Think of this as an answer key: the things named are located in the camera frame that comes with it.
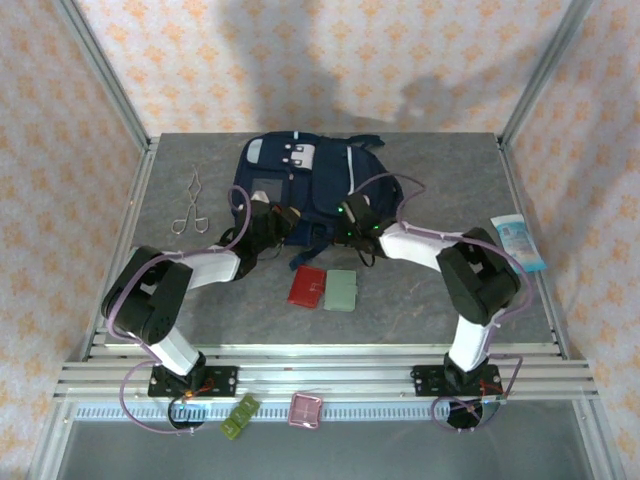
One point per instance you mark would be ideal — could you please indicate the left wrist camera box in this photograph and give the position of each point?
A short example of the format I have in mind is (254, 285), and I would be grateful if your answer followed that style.
(258, 198)

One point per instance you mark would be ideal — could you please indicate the red snap wallet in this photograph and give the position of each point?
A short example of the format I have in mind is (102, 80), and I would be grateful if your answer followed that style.
(306, 286)

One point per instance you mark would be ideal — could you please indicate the pink square box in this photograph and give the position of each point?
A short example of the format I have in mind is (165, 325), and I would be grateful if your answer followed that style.
(305, 411)

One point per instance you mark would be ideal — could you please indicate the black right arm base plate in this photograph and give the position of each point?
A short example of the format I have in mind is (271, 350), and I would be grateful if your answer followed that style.
(425, 380)

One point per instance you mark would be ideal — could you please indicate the olive green plastic block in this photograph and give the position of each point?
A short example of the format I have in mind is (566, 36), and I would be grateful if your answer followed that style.
(240, 417)

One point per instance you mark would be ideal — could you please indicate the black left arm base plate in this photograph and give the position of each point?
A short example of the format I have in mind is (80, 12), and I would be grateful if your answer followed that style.
(225, 380)

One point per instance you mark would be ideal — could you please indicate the blue white wet wipes pack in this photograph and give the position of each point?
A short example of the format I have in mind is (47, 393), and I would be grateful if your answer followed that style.
(517, 242)

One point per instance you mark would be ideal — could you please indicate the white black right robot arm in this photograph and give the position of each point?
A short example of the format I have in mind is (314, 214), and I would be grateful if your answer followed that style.
(415, 245)

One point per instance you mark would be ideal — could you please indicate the aluminium table side rail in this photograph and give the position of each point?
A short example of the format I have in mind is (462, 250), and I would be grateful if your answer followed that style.
(137, 200)
(510, 170)

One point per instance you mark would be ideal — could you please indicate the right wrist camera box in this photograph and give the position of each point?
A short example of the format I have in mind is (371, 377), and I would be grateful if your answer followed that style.
(365, 207)

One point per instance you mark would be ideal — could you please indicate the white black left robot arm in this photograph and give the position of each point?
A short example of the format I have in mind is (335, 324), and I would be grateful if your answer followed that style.
(215, 267)

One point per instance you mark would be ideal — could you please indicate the aluminium rail beam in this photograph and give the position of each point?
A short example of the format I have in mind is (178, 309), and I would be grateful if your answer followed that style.
(325, 372)

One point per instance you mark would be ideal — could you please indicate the aluminium frame leg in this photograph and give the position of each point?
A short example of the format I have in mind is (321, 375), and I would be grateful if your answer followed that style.
(595, 440)
(50, 440)

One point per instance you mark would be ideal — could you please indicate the aluminium frame post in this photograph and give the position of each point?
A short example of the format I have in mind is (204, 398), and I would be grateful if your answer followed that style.
(541, 75)
(107, 75)

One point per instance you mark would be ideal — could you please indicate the pale green snap wallet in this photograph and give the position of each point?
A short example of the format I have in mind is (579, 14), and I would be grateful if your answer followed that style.
(341, 290)

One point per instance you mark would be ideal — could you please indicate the navy blue backpack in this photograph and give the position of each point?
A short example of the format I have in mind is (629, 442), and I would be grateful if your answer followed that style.
(325, 175)

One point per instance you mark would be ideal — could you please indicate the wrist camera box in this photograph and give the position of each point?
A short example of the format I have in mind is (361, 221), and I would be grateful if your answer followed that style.
(365, 207)
(258, 198)

